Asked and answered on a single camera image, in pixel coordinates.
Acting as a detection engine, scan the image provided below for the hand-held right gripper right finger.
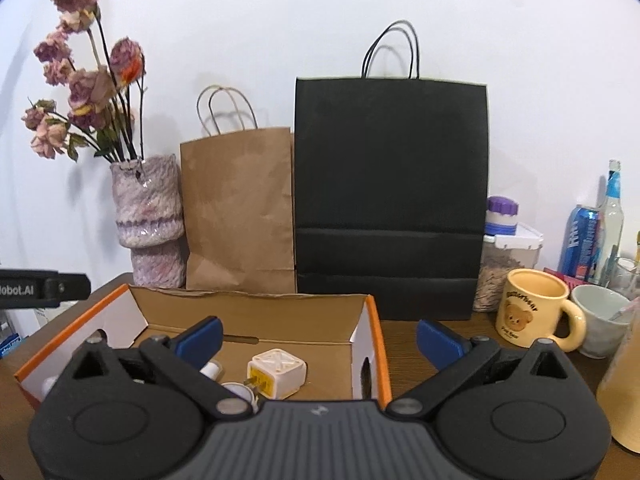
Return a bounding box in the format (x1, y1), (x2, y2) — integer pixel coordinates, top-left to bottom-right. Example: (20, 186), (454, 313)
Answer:
(387, 319), (571, 418)

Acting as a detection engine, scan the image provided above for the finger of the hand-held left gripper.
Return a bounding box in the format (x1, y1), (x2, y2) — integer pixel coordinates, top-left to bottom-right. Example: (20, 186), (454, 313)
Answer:
(44, 272), (92, 306)

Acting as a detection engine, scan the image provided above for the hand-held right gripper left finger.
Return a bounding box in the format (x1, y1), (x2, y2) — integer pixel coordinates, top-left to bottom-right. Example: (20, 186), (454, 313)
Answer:
(70, 315), (253, 417)

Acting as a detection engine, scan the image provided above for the large white bottle cap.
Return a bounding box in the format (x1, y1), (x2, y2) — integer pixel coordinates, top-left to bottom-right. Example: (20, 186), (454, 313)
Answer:
(220, 382), (258, 406)

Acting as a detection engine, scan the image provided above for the red cardboard box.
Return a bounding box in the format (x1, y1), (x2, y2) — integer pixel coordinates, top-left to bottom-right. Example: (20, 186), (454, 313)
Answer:
(14, 283), (392, 411)

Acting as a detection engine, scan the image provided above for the cream charger plug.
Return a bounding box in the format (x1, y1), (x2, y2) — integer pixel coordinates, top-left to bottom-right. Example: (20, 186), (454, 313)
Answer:
(246, 347), (307, 401)

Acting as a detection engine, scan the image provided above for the clear oat container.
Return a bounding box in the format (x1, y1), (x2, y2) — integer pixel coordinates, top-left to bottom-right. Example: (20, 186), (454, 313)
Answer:
(472, 222), (545, 313)

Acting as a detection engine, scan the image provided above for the yellow bear mug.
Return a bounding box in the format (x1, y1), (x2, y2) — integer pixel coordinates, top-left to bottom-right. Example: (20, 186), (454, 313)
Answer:
(495, 268), (587, 353)

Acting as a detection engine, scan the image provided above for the pink mottled vase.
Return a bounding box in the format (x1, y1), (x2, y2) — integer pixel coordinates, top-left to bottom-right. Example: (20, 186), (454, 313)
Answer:
(110, 154), (186, 289)

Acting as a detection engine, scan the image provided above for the brown paper bag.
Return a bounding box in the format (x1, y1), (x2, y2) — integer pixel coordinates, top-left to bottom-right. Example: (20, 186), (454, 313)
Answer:
(180, 85), (297, 295)

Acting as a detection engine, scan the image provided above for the purple lid jar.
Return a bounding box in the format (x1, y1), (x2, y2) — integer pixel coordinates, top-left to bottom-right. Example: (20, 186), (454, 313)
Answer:
(485, 196), (521, 237)

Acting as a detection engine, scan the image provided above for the black paper bag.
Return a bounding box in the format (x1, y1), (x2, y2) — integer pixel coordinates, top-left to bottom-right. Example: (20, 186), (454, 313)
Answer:
(293, 21), (490, 322)

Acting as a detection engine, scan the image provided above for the blue drink can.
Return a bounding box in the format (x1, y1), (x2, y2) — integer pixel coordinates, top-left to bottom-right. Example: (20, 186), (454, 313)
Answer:
(558, 205), (601, 281)

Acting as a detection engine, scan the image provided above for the yellow thermos jug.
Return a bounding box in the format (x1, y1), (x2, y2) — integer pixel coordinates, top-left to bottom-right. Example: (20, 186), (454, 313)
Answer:
(596, 300), (640, 466)

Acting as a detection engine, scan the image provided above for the clear glass cup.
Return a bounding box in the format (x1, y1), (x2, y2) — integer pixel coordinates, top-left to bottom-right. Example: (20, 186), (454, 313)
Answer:
(607, 257), (640, 301)

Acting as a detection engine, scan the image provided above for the dried rose bouquet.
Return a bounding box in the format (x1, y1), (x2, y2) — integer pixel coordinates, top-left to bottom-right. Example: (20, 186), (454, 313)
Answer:
(21, 0), (147, 163)

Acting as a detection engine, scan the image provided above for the clear glass bottle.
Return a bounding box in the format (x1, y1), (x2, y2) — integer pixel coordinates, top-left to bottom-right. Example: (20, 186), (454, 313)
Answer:
(592, 159), (626, 286)

